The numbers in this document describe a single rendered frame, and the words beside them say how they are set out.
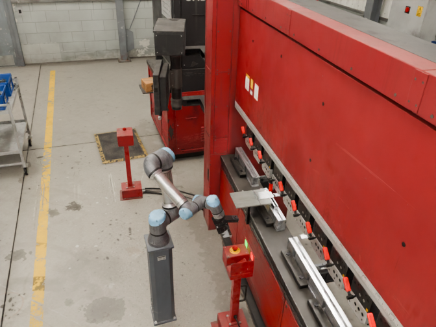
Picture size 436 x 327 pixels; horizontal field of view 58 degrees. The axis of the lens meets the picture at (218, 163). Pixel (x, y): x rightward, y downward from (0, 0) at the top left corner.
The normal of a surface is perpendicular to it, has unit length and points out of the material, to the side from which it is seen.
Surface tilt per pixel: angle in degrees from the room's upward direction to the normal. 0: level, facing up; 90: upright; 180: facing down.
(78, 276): 0
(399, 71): 90
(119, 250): 0
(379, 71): 90
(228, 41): 90
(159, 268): 90
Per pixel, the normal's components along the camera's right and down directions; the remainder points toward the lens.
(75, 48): 0.32, 0.50
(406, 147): -0.97, 0.10
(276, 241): 0.03, -0.86
